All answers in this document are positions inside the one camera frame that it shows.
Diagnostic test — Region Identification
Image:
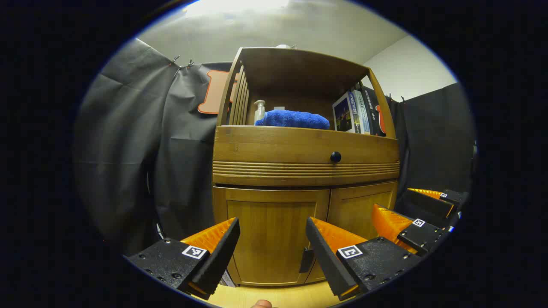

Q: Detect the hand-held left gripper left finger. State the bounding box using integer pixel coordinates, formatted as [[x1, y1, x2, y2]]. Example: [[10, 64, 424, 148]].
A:
[[125, 217, 241, 300]]

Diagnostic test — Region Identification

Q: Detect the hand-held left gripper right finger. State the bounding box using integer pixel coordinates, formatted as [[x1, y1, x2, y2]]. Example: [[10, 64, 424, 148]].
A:
[[305, 216, 423, 301]]

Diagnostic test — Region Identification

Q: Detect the black door handle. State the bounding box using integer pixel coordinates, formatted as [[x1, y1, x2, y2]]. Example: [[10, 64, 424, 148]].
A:
[[299, 247, 316, 274]]

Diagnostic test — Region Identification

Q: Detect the wooden shoe cabinet door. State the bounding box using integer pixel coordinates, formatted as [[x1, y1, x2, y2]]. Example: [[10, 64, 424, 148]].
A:
[[306, 181, 399, 284], [213, 186, 331, 287]]

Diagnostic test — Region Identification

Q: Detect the wooden double-door shoe cabinet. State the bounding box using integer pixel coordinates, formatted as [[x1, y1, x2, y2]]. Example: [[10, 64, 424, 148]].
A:
[[212, 46, 401, 287]]

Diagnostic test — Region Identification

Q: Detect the black spine book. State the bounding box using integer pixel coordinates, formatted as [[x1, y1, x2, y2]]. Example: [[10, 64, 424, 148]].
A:
[[362, 86, 387, 136]]

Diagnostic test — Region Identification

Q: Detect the wooden drawer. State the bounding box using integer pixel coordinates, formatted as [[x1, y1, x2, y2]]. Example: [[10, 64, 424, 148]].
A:
[[213, 125, 400, 187]]

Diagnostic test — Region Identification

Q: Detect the book with photo cover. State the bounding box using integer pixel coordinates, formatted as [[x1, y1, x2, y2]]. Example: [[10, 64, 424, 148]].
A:
[[333, 92, 356, 133]]

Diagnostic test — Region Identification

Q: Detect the black backdrop cloth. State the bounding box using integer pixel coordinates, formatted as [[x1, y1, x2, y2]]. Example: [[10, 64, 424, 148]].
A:
[[74, 38, 477, 257]]

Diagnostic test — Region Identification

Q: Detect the blue towel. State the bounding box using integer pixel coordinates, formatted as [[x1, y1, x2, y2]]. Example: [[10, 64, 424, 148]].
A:
[[255, 110, 330, 130]]

